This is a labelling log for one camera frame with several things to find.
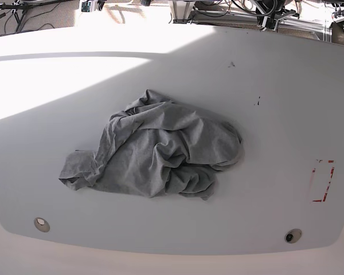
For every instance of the red tape rectangle marking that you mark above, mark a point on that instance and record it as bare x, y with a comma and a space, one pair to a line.
320, 180

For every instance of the round table hole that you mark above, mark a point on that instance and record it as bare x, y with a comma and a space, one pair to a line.
41, 225
293, 236

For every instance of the grey T-shirt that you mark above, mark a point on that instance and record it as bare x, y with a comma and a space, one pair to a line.
156, 147

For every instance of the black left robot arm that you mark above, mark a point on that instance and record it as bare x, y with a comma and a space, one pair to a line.
265, 6

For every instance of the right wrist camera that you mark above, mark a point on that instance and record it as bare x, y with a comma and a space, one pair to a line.
88, 6

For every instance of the aluminium frame post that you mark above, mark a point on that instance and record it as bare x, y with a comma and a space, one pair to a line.
180, 10

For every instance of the right round table hole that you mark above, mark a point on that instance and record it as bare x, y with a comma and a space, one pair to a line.
293, 236

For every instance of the left round table hole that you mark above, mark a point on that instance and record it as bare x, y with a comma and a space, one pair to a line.
41, 225

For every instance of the black tripod stand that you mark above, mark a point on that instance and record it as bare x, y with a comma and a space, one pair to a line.
19, 10

